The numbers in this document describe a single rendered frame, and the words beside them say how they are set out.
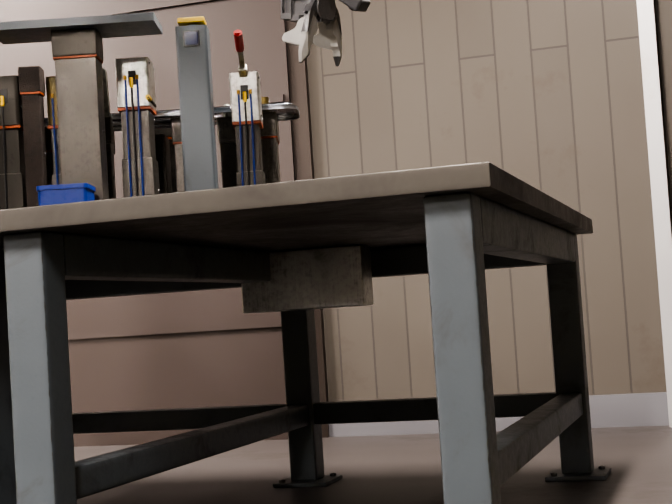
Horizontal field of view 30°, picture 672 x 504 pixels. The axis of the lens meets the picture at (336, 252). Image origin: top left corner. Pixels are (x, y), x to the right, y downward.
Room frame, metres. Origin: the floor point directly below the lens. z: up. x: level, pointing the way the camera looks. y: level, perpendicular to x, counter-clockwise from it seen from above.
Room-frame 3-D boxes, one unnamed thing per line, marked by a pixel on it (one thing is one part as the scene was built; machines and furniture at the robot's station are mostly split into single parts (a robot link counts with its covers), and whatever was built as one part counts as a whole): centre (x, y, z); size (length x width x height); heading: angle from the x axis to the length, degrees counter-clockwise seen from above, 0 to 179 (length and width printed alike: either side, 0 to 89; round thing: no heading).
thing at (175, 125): (3.12, 0.36, 0.84); 0.12 x 0.05 x 0.29; 0
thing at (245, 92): (2.94, 0.19, 0.88); 0.12 x 0.07 x 0.36; 0
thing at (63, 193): (2.68, 0.57, 0.75); 0.11 x 0.10 x 0.09; 90
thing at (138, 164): (2.94, 0.45, 0.90); 0.13 x 0.08 x 0.41; 0
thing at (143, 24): (2.79, 0.55, 1.16); 0.37 x 0.14 x 0.02; 90
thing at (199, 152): (2.79, 0.29, 0.92); 0.08 x 0.08 x 0.44; 0
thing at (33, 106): (2.91, 0.69, 0.90); 0.05 x 0.05 x 0.40; 0
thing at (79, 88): (2.79, 0.55, 0.92); 0.10 x 0.08 x 0.45; 90
